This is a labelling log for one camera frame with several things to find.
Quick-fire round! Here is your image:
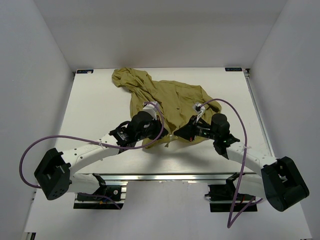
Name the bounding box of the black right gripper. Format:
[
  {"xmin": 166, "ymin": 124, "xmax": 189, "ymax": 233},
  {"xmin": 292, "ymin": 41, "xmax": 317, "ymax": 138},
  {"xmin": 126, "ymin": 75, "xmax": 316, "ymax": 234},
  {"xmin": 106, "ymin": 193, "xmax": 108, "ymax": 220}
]
[{"xmin": 174, "ymin": 115, "xmax": 219, "ymax": 142}]

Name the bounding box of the olive green jacket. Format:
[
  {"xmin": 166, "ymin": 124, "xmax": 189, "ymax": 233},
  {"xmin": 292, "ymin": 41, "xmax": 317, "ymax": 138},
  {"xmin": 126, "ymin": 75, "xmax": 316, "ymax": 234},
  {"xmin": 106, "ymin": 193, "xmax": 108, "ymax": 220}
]
[{"xmin": 111, "ymin": 68, "xmax": 212, "ymax": 148}]

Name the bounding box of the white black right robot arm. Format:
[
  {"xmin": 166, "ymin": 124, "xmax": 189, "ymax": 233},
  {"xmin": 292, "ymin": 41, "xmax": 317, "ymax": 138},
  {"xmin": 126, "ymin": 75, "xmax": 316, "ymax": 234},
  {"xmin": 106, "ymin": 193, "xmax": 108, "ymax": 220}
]
[{"xmin": 174, "ymin": 113, "xmax": 310, "ymax": 212}]

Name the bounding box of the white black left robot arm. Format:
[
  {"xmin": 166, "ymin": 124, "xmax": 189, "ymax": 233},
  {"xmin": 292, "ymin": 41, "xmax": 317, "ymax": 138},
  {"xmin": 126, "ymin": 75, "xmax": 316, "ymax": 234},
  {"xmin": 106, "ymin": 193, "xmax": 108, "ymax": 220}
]
[{"xmin": 34, "ymin": 111, "xmax": 168, "ymax": 201}]

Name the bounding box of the blue label right corner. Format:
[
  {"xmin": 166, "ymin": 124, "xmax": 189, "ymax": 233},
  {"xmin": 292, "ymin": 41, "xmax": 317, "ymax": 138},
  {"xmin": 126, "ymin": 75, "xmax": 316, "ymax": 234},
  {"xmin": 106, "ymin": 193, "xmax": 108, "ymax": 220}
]
[{"xmin": 224, "ymin": 67, "xmax": 243, "ymax": 72}]

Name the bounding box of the blue label corner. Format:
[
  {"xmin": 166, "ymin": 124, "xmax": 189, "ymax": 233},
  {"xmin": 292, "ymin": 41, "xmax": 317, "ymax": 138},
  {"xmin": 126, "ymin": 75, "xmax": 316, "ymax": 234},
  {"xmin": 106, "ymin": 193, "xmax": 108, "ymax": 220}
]
[
  {"xmin": 76, "ymin": 69, "xmax": 94, "ymax": 74},
  {"xmin": 224, "ymin": 67, "xmax": 243, "ymax": 72}
]

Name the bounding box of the blue label left corner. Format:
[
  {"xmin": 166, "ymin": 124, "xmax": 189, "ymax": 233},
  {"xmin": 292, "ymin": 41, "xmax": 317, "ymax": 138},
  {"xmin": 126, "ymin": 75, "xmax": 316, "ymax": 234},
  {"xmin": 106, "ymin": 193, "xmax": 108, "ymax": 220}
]
[{"xmin": 76, "ymin": 69, "xmax": 94, "ymax": 74}]

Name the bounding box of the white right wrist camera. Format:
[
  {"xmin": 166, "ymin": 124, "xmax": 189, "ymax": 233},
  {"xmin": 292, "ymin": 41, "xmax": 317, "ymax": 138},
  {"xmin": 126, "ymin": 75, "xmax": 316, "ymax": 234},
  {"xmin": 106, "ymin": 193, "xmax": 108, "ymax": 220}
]
[{"xmin": 192, "ymin": 102, "xmax": 206, "ymax": 123}]

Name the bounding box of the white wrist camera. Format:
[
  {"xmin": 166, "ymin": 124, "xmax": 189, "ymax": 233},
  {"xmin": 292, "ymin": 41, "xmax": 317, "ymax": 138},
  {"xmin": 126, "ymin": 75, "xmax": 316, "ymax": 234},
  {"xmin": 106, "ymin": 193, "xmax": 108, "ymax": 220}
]
[
  {"xmin": 142, "ymin": 101, "xmax": 159, "ymax": 119},
  {"xmin": 192, "ymin": 102, "xmax": 206, "ymax": 123}
]

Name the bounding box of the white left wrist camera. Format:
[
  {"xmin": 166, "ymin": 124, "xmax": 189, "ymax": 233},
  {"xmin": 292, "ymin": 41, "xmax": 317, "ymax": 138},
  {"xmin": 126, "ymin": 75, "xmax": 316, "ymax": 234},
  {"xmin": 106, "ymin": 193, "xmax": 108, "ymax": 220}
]
[{"xmin": 142, "ymin": 101, "xmax": 159, "ymax": 119}]

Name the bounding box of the aluminium front rail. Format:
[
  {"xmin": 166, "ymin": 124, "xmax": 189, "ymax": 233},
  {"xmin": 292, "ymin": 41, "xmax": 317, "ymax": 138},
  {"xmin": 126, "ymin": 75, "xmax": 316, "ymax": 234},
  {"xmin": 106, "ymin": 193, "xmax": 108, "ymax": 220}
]
[{"xmin": 74, "ymin": 171, "xmax": 266, "ymax": 184}]

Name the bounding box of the aluminium rail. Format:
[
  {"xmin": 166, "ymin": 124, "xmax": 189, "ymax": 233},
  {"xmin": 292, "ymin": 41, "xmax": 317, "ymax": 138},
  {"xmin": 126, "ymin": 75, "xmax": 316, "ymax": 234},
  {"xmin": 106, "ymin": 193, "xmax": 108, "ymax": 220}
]
[
  {"xmin": 243, "ymin": 68, "xmax": 274, "ymax": 156},
  {"xmin": 74, "ymin": 171, "xmax": 266, "ymax": 184}
]

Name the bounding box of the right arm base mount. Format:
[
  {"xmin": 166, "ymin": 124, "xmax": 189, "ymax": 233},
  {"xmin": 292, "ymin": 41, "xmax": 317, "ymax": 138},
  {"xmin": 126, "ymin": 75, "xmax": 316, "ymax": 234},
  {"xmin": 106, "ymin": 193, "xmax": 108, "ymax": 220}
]
[{"xmin": 202, "ymin": 172, "xmax": 258, "ymax": 213}]

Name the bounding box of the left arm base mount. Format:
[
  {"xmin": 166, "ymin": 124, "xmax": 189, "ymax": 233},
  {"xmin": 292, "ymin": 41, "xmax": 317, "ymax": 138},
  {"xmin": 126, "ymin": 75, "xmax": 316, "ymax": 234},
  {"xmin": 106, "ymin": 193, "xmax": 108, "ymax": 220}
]
[{"xmin": 73, "ymin": 173, "xmax": 126, "ymax": 210}]

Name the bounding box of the aluminium right side rail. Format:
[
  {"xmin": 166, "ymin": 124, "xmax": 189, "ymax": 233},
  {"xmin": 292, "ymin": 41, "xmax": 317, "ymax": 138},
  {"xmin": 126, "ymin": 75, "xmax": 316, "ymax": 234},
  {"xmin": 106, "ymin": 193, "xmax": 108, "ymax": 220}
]
[{"xmin": 243, "ymin": 68, "xmax": 274, "ymax": 156}]

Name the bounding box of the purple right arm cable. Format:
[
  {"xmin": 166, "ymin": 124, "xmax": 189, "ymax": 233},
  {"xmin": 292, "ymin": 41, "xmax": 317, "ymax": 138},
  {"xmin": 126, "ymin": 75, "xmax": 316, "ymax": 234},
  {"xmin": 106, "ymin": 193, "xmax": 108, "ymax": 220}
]
[{"xmin": 195, "ymin": 98, "xmax": 263, "ymax": 229}]

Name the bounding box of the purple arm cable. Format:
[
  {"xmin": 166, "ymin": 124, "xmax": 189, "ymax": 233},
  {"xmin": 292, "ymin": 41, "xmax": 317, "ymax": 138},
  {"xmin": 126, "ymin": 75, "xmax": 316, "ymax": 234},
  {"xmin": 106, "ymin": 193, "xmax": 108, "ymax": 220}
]
[
  {"xmin": 195, "ymin": 98, "xmax": 263, "ymax": 229},
  {"xmin": 19, "ymin": 101, "xmax": 165, "ymax": 210}
]

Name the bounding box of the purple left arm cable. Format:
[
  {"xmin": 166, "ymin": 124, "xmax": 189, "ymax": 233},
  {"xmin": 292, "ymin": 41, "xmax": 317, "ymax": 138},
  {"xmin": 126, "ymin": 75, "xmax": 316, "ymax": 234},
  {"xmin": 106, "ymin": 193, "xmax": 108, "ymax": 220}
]
[{"xmin": 19, "ymin": 101, "xmax": 165, "ymax": 210}]

